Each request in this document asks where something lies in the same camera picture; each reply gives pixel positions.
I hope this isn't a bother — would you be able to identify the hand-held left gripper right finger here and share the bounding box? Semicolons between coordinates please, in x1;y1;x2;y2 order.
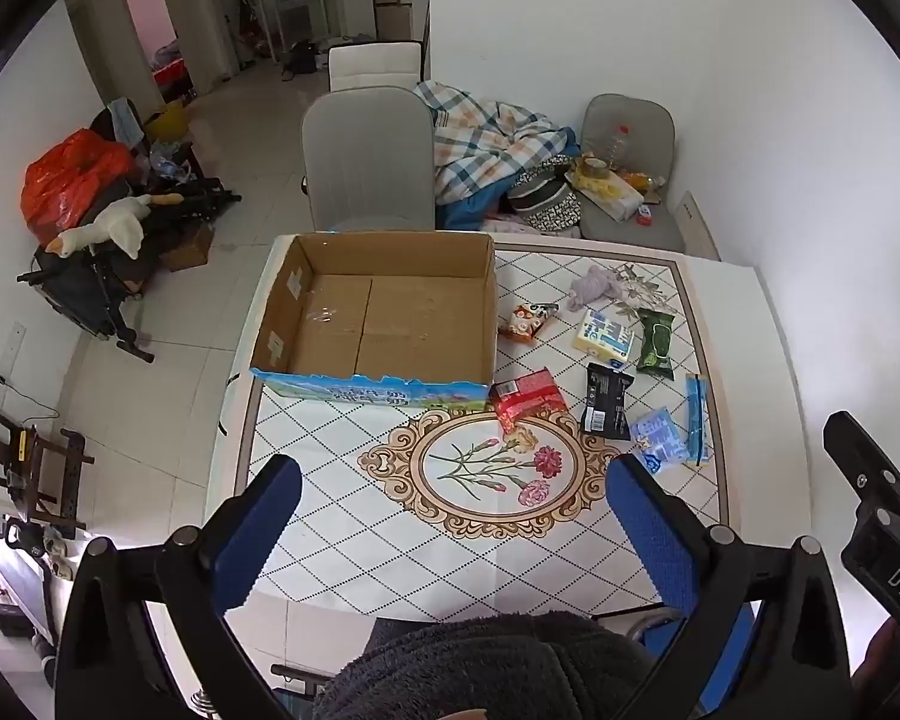
606;454;853;720

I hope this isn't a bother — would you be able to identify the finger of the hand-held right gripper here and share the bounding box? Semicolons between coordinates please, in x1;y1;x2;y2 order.
823;411;900;520

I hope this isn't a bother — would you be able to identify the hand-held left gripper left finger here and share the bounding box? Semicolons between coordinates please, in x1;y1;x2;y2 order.
60;454;305;720

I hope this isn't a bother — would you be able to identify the long blue stick packet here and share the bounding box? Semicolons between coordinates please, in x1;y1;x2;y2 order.
682;373;712;466

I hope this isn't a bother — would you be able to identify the purple plush toy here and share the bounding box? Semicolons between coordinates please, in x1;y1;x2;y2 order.
568;264;631;314

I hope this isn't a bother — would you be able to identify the cardboard box with blue print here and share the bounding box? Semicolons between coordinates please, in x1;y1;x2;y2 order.
249;231;498;412

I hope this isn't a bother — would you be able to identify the light blue packet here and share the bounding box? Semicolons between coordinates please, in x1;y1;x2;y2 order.
630;406;687;475

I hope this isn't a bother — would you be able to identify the black packet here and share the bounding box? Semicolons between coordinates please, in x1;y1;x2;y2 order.
580;362;635;441

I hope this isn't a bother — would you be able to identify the red snack packet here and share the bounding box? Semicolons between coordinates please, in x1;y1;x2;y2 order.
489;367;569;436

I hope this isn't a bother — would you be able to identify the green wipes packet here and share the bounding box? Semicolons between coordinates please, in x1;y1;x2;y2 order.
635;307;677;377

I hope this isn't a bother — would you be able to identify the yellow and blue packet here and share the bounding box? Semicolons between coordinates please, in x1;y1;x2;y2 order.
571;306;637;362

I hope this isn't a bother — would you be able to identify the grey fleece clothing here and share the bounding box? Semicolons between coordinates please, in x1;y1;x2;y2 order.
311;611;653;720

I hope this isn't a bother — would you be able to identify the orange snack packet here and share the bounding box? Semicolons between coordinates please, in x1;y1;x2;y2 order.
497;301;560;343

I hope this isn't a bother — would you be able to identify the small brown cardboard box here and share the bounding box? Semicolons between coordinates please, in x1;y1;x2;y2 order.
161;221;215;272

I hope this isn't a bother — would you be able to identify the black folded stroller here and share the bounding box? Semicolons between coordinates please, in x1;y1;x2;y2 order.
16;172;242;365

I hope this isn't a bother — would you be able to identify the white goose plush toy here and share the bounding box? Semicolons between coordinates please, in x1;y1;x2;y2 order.
49;193;185;260

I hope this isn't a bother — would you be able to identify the yellow tissue pack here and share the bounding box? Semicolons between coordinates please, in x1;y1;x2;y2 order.
574;172;646;222

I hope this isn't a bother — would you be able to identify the patterned bucket hat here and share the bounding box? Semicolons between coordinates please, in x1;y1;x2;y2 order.
504;157;582;233

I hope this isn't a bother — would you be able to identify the grey fabric chair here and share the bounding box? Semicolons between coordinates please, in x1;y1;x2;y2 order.
301;86;437;232

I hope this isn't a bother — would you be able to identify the orange plastic bag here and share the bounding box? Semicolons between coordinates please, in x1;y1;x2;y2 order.
21;129;136;245

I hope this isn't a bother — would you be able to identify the grey cushioned chair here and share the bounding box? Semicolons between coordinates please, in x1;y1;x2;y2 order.
570;94;687;250

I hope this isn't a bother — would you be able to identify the yellow bag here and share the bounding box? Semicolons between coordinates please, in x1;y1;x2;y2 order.
146;101;188;143

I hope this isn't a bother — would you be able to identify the plaid blanket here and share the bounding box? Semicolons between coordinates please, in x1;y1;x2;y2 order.
412;80;582;230

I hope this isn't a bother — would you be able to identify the white chair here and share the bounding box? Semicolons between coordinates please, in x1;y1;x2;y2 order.
328;41;426;95

